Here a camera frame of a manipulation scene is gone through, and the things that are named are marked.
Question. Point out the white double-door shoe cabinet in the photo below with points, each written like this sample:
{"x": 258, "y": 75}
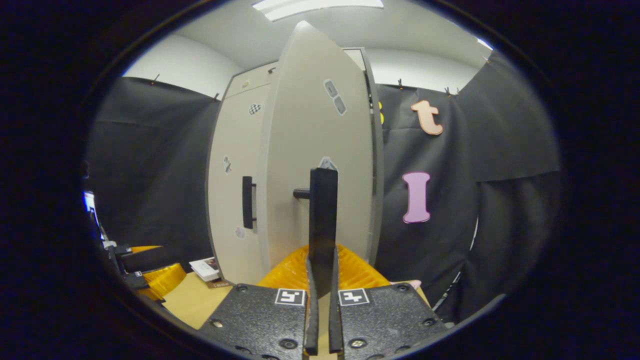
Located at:
{"x": 300, "y": 150}

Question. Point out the large ceiling light panel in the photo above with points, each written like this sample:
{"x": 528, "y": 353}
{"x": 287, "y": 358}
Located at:
{"x": 315, "y": 7}

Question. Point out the white cabinet top drawer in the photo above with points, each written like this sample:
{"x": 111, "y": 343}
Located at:
{"x": 252, "y": 80}

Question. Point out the white cabinet door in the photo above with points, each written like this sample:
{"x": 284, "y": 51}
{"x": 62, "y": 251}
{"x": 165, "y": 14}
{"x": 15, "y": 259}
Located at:
{"x": 310, "y": 135}
{"x": 235, "y": 150}

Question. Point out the white booklet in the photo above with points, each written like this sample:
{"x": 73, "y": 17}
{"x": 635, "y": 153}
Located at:
{"x": 205, "y": 269}

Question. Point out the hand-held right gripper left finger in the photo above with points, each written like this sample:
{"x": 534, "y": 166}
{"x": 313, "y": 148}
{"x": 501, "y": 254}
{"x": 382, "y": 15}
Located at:
{"x": 311, "y": 320}

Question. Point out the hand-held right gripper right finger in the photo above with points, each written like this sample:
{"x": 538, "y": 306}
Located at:
{"x": 335, "y": 320}

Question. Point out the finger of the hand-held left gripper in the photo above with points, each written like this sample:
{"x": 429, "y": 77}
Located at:
{"x": 150, "y": 259}
{"x": 167, "y": 280}

